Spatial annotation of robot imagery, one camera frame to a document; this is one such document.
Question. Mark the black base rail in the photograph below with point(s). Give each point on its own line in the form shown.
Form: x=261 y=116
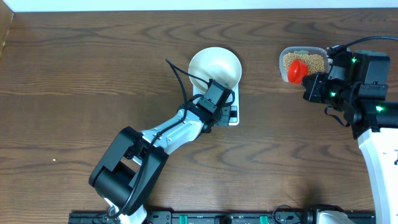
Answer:
x=281 y=214

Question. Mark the white digital kitchen scale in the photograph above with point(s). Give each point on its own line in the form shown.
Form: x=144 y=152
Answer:
x=234 y=111

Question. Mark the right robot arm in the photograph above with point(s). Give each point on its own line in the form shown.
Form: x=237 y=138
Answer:
x=356 y=85

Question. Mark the clear plastic container of soybeans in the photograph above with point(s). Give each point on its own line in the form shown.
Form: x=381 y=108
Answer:
x=313 y=59

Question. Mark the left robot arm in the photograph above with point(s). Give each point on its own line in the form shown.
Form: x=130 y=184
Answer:
x=129 y=169

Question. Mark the red plastic scoop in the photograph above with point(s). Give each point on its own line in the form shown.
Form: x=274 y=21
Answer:
x=297 y=71

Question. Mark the cream round bowl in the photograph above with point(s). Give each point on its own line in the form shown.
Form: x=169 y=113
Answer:
x=217 y=63

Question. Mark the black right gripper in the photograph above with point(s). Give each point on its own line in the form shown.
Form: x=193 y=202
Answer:
x=312 y=93

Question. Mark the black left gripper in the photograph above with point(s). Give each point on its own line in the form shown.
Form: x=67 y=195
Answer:
x=226 y=111

